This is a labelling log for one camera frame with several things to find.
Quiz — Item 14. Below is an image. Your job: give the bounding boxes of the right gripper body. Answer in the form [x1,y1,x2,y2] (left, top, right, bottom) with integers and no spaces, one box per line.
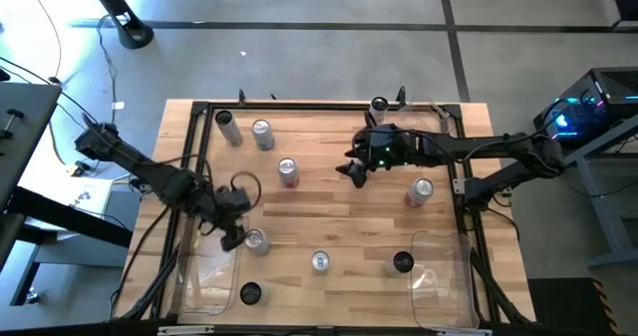
[356,124,419,171]

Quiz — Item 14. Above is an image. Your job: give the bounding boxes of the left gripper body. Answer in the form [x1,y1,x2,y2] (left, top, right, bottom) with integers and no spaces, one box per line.
[211,184,252,232]

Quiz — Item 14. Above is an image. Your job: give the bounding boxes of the blue and white soda can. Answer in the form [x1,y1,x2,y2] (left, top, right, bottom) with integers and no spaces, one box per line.
[250,118,277,153]
[243,227,272,257]

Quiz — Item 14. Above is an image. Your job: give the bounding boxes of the red and white soda can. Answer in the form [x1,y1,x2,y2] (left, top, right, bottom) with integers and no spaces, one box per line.
[403,176,436,210]
[276,157,302,190]

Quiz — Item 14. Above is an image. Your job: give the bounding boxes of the white label strip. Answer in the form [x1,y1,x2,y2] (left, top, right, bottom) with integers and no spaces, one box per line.
[157,324,215,336]
[436,327,493,336]

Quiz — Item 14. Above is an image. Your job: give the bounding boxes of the white printed box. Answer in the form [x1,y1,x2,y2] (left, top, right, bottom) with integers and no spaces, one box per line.
[19,173,116,232]

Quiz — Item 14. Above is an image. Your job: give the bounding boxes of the black stand base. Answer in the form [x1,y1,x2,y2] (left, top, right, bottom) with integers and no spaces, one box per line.
[82,0,155,51]

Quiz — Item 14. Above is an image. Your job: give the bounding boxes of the grey metal stand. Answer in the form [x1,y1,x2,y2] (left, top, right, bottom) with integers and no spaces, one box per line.
[560,114,638,270]

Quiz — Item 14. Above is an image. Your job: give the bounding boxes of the grey desk top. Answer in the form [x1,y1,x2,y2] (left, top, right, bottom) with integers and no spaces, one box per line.
[0,81,62,212]

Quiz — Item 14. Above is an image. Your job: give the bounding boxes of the computer with coloured lights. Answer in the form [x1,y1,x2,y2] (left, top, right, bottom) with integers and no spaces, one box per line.
[532,66,638,143]

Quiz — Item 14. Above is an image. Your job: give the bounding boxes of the black crate hazard stripes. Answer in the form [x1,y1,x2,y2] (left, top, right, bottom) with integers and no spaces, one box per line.
[526,276,622,336]

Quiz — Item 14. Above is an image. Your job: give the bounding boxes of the black aluminium table frame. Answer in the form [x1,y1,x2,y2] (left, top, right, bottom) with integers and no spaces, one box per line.
[109,87,537,336]

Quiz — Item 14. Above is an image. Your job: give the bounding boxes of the black desk leg frame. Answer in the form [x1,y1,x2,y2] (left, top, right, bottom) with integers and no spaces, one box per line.
[0,184,135,307]

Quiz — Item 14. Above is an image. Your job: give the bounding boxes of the black floor cable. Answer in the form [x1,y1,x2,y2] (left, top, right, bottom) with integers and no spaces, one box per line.
[95,14,121,128]

